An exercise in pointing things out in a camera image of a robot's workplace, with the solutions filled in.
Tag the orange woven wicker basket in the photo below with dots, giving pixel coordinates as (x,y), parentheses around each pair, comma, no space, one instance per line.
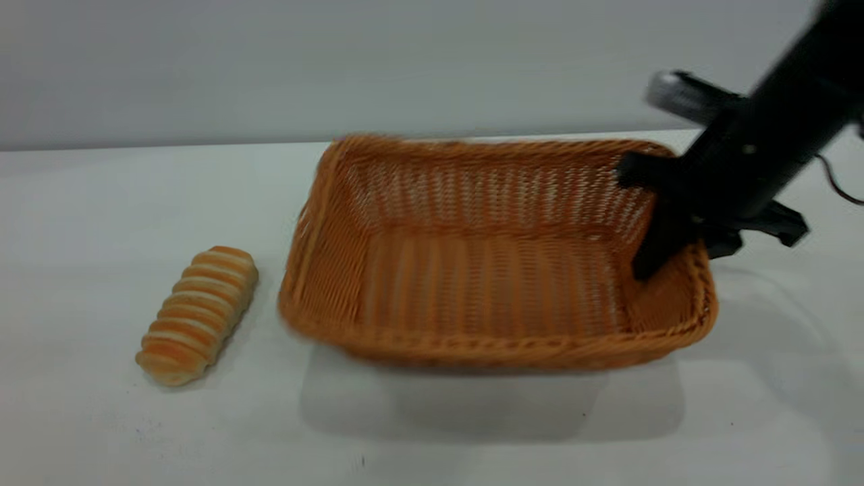
(486,283)

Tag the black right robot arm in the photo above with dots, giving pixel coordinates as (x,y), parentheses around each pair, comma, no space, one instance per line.
(820,54)

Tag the striped long bread roll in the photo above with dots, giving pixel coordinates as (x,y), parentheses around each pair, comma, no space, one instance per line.
(197,315)

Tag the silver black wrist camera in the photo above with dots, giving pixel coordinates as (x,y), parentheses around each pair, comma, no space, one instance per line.
(685,96)

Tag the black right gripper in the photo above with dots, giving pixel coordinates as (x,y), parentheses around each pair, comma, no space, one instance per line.
(742,162)

